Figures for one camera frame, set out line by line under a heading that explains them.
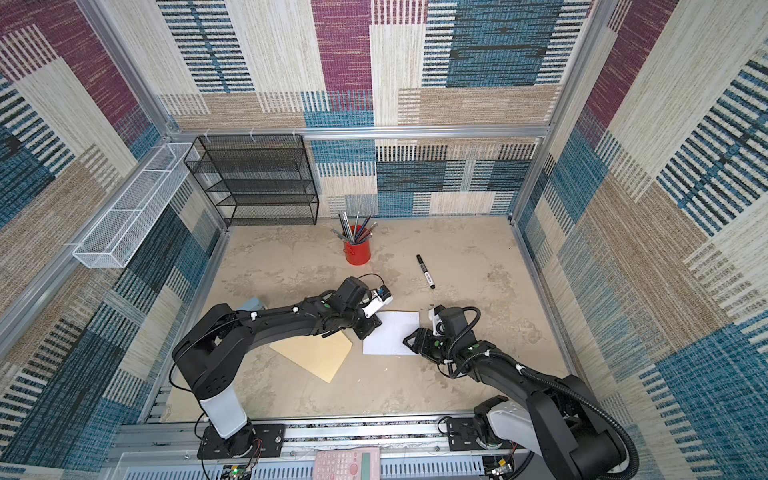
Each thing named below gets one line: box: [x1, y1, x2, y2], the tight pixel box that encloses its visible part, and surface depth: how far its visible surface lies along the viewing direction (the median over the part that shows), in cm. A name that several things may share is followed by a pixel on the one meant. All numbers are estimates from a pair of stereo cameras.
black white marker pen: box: [416, 254, 436, 289], surface depth 104 cm
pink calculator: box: [313, 447, 381, 480], surface depth 71 cm
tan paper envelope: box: [269, 330, 353, 383], surface depth 87 cm
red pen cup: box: [344, 225, 371, 266], surface depth 106 cm
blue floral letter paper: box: [362, 310, 420, 355], surface depth 91 cm
